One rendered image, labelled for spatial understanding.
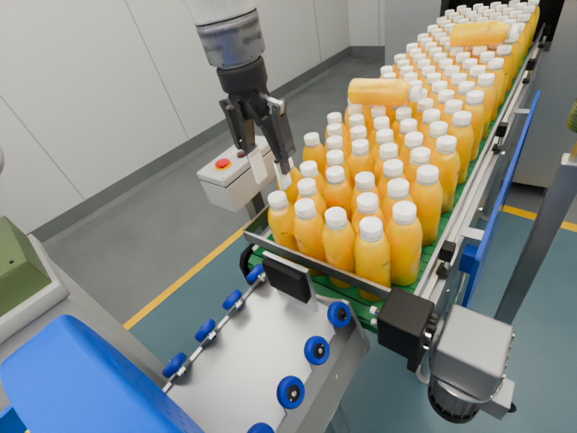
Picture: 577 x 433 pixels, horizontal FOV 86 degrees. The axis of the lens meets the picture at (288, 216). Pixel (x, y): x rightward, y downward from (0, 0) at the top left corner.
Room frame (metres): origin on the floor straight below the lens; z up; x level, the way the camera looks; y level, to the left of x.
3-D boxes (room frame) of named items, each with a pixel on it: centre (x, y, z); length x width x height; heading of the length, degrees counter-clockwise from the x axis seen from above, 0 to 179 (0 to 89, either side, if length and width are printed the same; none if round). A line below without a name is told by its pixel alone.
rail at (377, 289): (0.42, -0.02, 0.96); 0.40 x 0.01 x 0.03; 44
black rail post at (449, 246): (0.37, -0.28, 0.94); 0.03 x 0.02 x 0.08; 134
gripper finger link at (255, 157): (0.54, 0.03, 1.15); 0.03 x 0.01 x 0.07; 134
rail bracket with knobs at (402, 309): (0.26, -0.14, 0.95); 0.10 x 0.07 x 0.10; 44
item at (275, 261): (0.37, 0.03, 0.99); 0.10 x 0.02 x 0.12; 44
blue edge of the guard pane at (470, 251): (0.63, -0.60, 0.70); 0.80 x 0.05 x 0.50; 134
